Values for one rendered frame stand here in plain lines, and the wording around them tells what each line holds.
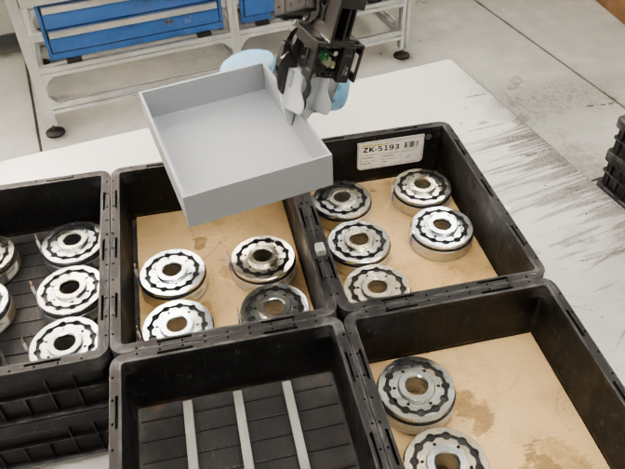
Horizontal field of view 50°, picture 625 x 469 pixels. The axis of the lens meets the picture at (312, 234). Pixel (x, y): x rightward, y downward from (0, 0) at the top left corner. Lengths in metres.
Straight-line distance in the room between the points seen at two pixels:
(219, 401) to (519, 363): 0.42
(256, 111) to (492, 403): 0.55
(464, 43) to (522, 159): 2.06
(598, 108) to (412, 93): 1.56
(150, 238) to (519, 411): 0.65
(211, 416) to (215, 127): 0.42
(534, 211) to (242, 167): 0.71
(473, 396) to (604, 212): 0.65
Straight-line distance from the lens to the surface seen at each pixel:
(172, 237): 1.17
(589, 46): 3.72
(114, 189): 1.14
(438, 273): 1.09
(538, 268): 0.99
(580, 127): 3.07
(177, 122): 1.06
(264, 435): 0.91
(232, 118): 1.05
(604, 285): 1.33
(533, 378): 0.99
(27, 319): 1.12
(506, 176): 1.52
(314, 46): 0.87
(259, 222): 1.17
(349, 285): 1.02
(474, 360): 0.99
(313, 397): 0.94
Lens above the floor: 1.61
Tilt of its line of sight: 43 degrees down
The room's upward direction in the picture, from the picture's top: 2 degrees counter-clockwise
